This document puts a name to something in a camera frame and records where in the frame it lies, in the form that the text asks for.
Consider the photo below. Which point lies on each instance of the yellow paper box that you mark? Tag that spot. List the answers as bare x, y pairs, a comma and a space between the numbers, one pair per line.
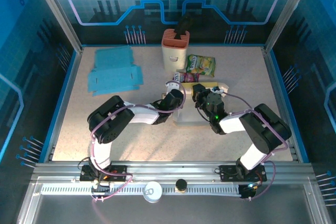
191, 113

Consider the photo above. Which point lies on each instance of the blue paper box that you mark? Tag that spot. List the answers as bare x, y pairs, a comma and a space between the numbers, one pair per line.
113, 61

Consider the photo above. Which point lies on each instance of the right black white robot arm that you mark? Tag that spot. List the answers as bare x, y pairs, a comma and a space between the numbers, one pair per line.
265, 127

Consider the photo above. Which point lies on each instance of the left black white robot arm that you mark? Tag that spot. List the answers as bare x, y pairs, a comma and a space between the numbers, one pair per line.
110, 121

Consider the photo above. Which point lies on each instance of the black electronics box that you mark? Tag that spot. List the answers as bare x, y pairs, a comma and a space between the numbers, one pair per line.
101, 188
248, 191

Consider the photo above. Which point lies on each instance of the purple candy bag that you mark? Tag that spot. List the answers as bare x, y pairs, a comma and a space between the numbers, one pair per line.
189, 77

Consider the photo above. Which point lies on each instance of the yellow green candy bag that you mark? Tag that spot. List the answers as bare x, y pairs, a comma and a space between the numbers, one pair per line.
200, 65

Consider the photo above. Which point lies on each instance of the cream knife block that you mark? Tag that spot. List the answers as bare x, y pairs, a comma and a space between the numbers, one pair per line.
174, 56

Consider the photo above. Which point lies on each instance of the black round knob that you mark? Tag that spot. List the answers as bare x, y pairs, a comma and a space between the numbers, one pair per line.
181, 185

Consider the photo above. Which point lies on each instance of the white round lid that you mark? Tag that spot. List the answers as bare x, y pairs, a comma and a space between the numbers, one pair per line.
152, 192

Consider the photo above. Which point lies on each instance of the grey metal panel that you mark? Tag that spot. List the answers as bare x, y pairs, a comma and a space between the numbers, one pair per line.
183, 211

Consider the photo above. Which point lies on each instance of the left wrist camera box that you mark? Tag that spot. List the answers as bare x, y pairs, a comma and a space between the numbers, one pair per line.
172, 85

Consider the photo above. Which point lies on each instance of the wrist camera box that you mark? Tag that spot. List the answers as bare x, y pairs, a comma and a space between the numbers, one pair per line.
172, 85
223, 87

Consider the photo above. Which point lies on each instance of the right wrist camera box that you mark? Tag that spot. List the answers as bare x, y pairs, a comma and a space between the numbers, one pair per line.
223, 87

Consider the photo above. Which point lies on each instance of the aluminium side rail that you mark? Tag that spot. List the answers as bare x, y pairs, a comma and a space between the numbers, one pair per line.
273, 77
73, 77

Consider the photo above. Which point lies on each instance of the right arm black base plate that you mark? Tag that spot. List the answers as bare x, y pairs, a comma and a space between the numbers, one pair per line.
228, 173

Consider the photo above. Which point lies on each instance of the aluminium mounting rail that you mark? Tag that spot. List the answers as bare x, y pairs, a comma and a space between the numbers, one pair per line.
170, 171

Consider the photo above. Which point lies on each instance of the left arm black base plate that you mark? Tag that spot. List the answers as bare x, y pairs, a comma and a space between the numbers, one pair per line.
118, 174

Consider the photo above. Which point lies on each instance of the aluminium frame post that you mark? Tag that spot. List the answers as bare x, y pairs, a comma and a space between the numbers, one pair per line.
288, 11
58, 11

